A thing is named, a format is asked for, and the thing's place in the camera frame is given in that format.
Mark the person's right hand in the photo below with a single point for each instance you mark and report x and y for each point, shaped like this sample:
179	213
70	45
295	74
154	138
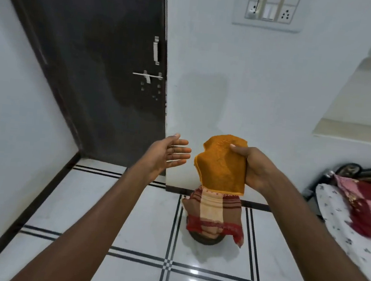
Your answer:
259	169

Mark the person's left hand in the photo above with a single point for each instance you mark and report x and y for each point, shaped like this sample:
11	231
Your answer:
161	152

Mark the person's left middle finger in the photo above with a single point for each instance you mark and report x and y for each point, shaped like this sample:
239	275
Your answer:
180	150

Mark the person's left little finger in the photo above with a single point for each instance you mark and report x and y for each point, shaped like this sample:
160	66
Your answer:
177	163

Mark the person's left thumb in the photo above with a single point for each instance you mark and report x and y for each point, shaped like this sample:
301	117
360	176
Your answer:
172	138

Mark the person's right thumb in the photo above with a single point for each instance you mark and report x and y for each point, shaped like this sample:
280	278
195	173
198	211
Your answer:
237	149

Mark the orange cloth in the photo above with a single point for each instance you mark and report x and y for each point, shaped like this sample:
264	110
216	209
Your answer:
221	164

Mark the person's left forearm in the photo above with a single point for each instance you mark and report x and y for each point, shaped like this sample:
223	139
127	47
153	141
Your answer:
86	230

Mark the person's right forearm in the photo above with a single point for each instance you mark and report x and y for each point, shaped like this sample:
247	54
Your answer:
319	255

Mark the red checked cloth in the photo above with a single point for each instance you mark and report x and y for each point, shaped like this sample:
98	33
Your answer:
214	214

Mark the silver door bolt latch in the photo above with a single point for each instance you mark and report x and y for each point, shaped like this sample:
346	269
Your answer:
147	76

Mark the dark round stool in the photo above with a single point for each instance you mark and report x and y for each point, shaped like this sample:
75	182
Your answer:
204	239

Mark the dark brown door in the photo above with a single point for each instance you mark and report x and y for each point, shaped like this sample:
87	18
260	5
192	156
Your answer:
91	62

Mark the white floral bedsheet mattress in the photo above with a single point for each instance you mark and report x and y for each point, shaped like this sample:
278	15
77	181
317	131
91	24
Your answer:
345	225

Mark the pink red blanket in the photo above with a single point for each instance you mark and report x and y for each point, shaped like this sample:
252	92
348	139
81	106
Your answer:
364	203

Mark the white charger plug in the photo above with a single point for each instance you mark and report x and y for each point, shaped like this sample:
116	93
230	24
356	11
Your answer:
252	13

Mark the white switch socket board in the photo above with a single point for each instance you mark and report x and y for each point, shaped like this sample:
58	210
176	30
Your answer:
273	5

